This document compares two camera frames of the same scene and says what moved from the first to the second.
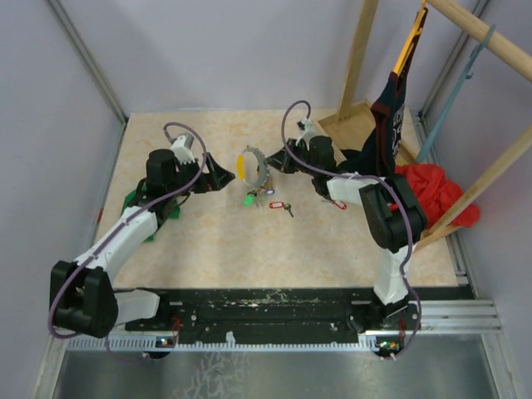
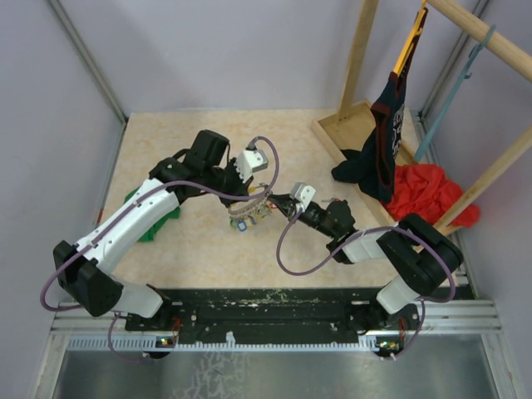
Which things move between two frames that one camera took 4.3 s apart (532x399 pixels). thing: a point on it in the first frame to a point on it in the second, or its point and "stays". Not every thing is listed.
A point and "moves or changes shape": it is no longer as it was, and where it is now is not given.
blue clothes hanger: (465, 73) stays
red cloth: (435, 194) stays
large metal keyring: (263, 168) to (246, 206)
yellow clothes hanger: (416, 30) stays
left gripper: (217, 178) to (241, 187)
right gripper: (282, 160) to (287, 204)
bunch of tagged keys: (249, 199) moves or changes shape
